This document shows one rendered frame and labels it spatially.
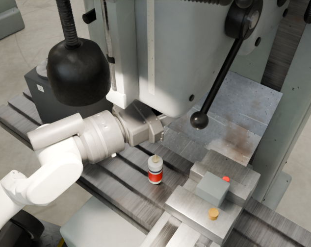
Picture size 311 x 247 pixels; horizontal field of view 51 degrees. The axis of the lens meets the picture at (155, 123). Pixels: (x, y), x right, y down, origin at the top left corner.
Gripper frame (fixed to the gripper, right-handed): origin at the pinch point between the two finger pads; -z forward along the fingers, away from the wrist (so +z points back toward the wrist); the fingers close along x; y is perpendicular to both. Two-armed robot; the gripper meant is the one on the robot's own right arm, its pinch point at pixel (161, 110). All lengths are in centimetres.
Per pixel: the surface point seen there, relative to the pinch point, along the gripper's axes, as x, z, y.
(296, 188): 2, -100, 121
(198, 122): -15.1, 2.9, -12.0
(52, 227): 33, 32, 82
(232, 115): 6.6, -30.8, 24.3
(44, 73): 37.2, 15.5, 9.5
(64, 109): 29.4, 14.3, 17.9
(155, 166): 0.7, 0.8, 21.0
